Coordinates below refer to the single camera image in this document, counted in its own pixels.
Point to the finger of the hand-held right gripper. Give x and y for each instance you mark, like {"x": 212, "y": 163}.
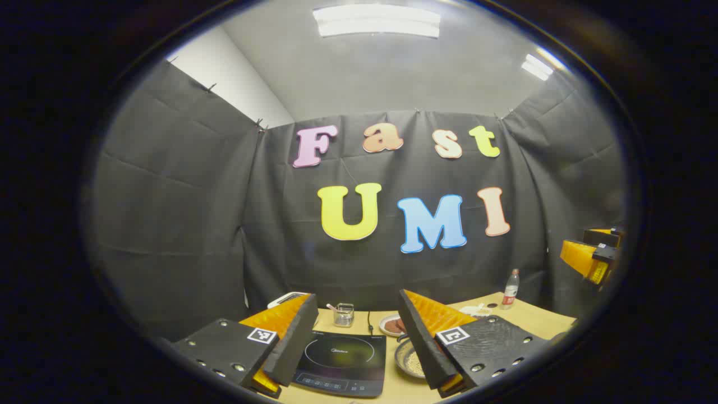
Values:
{"x": 583, "y": 259}
{"x": 603, "y": 237}

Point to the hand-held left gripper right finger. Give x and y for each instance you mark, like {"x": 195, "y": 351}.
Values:
{"x": 420, "y": 348}

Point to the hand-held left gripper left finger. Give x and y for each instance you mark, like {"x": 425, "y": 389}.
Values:
{"x": 291, "y": 342}

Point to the black induction cooktop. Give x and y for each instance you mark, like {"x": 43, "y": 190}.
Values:
{"x": 342, "y": 362}

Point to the pile of yellow soybeans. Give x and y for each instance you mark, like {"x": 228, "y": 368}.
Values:
{"x": 414, "y": 363}

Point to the round white plate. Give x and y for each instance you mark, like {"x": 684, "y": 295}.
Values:
{"x": 386, "y": 325}

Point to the white toaster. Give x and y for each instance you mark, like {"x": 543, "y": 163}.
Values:
{"x": 283, "y": 298}

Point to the white divided dish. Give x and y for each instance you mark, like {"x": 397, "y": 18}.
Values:
{"x": 475, "y": 310}

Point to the clear bottle with red label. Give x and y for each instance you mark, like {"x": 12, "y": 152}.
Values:
{"x": 510, "y": 292}

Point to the black backdrop cloth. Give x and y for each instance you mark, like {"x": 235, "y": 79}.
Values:
{"x": 224, "y": 224}

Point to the small ceiling light panel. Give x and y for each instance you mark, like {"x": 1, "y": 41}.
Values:
{"x": 537, "y": 66}

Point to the long ceiling light panel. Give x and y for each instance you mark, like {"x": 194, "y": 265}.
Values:
{"x": 377, "y": 21}

